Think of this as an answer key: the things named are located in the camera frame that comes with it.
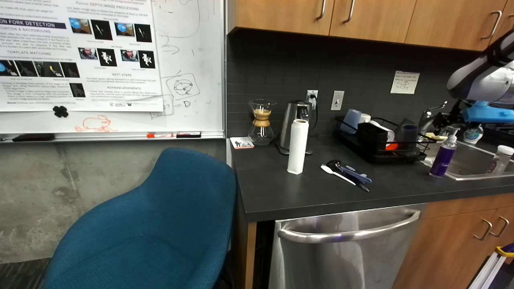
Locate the dish soap bottle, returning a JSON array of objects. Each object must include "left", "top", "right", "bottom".
[{"left": 463, "top": 123, "right": 484, "bottom": 145}]

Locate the purple pump bottle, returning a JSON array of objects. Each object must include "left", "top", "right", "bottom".
[{"left": 429, "top": 126, "right": 461, "bottom": 178}]

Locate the white capped bottle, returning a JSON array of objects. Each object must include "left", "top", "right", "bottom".
[{"left": 485, "top": 144, "right": 514, "bottom": 175}]

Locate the black dish rack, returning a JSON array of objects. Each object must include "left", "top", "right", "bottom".
[{"left": 334, "top": 116, "right": 437, "bottom": 164}]

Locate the chrome tap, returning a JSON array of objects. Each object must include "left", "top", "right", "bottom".
[{"left": 417, "top": 101, "right": 449, "bottom": 138}]

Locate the dark blue cup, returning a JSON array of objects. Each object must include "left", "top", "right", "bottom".
[{"left": 401, "top": 124, "right": 419, "bottom": 151}]

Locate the steel sink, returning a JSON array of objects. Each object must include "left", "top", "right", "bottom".
[{"left": 421, "top": 140, "right": 514, "bottom": 181}]

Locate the paper note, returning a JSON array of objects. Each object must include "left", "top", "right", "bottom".
[{"left": 390, "top": 71, "right": 420, "bottom": 95}]

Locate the black utensil holder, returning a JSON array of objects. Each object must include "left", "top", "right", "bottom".
[{"left": 357, "top": 122, "right": 389, "bottom": 156}]

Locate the light blue cup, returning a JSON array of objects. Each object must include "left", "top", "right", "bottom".
[{"left": 340, "top": 108, "right": 363, "bottom": 134}]

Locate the blue utensil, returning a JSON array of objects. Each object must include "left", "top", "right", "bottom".
[{"left": 345, "top": 164, "right": 373, "bottom": 185}]

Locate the black spoon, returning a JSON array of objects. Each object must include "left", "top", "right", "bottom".
[{"left": 326, "top": 159, "right": 370, "bottom": 193}]

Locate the base cabinet door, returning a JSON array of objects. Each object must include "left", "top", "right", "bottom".
[
  {"left": 392, "top": 208, "right": 502, "bottom": 289},
  {"left": 488, "top": 206, "right": 514, "bottom": 265}
]

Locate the white plastic spoon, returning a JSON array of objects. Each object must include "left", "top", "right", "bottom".
[{"left": 320, "top": 164, "right": 357, "bottom": 186}]

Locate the paper towel roll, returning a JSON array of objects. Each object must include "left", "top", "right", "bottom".
[{"left": 287, "top": 118, "right": 310, "bottom": 175}]

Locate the steel electric kettle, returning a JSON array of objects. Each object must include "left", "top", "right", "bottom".
[{"left": 276, "top": 100, "right": 318, "bottom": 156}]

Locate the steel dishwasher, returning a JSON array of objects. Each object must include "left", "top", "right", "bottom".
[{"left": 268, "top": 203, "right": 428, "bottom": 289}]

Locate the glass coffee carafe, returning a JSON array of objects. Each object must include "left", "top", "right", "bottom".
[{"left": 247, "top": 99, "right": 277, "bottom": 146}]

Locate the small printed card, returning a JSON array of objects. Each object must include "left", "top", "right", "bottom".
[{"left": 229, "top": 136, "right": 255, "bottom": 150}]

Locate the whiteboard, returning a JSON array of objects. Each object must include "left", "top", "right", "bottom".
[{"left": 0, "top": 0, "right": 226, "bottom": 142}]

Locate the blue upholstered chair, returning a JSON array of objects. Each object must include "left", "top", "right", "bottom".
[{"left": 40, "top": 147, "right": 238, "bottom": 289}]

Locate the research poster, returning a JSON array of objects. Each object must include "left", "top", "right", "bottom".
[{"left": 0, "top": 0, "right": 164, "bottom": 112}]

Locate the long black whiteboard eraser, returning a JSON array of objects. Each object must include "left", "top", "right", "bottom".
[{"left": 12, "top": 134, "right": 56, "bottom": 142}]

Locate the wall cabinet door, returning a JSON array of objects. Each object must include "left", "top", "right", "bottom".
[
  {"left": 489, "top": 9, "right": 514, "bottom": 45},
  {"left": 329, "top": 0, "right": 417, "bottom": 44},
  {"left": 405, "top": 0, "right": 508, "bottom": 52},
  {"left": 234, "top": 0, "right": 336, "bottom": 37}
]

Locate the wall switch plate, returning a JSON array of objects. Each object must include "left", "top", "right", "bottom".
[{"left": 330, "top": 90, "right": 345, "bottom": 111}]

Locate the base cabinet door handle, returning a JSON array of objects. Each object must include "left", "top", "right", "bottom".
[
  {"left": 473, "top": 218, "right": 493, "bottom": 242},
  {"left": 490, "top": 215, "right": 510, "bottom": 238}
]

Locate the wooden wall cabinet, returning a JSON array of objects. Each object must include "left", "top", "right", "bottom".
[{"left": 226, "top": 0, "right": 514, "bottom": 52}]

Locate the black cable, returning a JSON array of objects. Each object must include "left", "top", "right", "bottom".
[{"left": 308, "top": 96, "right": 319, "bottom": 131}]

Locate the dishwasher handle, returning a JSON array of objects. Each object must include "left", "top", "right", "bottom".
[{"left": 277, "top": 208, "right": 422, "bottom": 244}]

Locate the white metal frame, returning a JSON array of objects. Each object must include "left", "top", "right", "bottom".
[{"left": 467, "top": 242, "right": 514, "bottom": 289}]

